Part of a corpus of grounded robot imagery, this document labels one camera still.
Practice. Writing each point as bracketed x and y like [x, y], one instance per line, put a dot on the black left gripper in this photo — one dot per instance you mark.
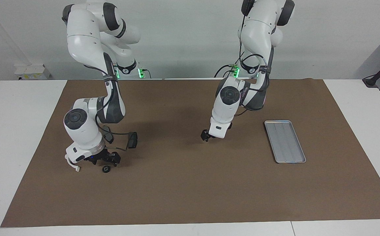
[204, 132]

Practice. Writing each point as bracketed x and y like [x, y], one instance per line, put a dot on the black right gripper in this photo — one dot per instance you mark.
[103, 155]

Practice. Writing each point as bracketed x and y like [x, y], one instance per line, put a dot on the large black bearing gear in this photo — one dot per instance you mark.
[106, 169]

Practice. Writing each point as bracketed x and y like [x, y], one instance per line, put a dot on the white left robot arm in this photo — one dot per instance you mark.
[259, 29]

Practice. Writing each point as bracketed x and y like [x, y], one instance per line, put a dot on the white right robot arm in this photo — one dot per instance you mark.
[85, 32]

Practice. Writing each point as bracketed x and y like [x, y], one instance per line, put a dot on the silver metal tray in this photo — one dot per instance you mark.
[285, 144]

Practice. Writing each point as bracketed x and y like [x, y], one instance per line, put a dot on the dark curved brake pad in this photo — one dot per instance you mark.
[108, 137]

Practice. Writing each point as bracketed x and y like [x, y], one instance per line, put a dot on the dark rectangular brake pad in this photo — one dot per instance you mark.
[132, 140]

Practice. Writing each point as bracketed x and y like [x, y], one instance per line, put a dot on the brown table mat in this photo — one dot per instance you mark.
[193, 190]

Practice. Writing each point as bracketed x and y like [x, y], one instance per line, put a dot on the white box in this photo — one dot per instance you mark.
[29, 70]

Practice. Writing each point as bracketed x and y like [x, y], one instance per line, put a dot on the white curved plastic bracket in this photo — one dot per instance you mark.
[77, 168]

